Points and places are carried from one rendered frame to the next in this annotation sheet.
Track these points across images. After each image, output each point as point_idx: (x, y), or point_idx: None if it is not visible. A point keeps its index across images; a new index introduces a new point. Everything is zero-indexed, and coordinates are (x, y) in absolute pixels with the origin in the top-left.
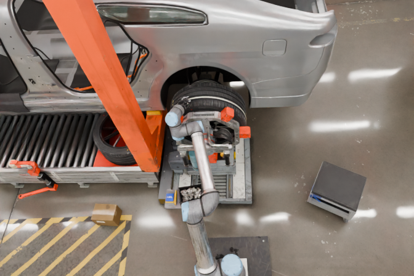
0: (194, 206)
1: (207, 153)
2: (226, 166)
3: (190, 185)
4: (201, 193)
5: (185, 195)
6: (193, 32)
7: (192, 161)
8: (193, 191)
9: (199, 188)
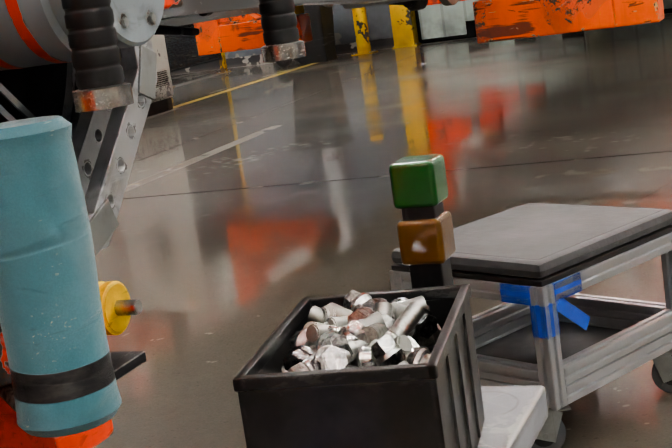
0: None
1: None
2: (296, 50)
3: (276, 329)
4: (400, 289)
5: (368, 346)
6: None
7: (61, 214)
8: (361, 305)
9: (346, 298)
